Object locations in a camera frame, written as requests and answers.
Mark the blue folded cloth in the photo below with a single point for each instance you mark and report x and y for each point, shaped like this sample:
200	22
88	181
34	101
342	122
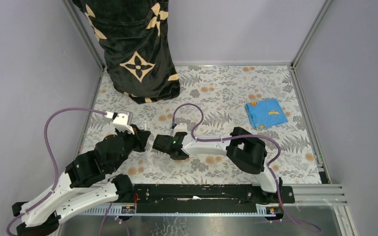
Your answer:
265	113

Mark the floral table mat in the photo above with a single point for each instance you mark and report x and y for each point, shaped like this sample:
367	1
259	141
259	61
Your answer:
212	100

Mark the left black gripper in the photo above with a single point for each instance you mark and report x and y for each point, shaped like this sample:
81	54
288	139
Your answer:
140	137

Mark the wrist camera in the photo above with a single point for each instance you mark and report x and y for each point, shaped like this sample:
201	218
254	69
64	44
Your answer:
180	127
121	121

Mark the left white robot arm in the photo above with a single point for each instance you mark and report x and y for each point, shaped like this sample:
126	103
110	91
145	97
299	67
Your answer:
84	184

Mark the black gold patterned robe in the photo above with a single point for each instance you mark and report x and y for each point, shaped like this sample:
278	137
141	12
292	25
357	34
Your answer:
134	37

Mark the slotted cable duct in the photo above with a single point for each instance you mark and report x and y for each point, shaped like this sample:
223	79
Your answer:
196	208

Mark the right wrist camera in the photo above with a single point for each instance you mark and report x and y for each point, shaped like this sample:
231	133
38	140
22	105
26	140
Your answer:
180	127

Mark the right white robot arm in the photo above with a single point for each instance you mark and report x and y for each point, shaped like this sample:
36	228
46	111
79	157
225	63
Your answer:
252	154

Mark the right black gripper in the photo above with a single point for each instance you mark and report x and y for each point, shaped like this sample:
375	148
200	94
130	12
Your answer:
182	158

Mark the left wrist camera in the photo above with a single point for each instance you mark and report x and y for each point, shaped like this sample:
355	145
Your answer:
121	121

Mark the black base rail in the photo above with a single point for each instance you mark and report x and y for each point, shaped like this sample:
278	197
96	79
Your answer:
154	193

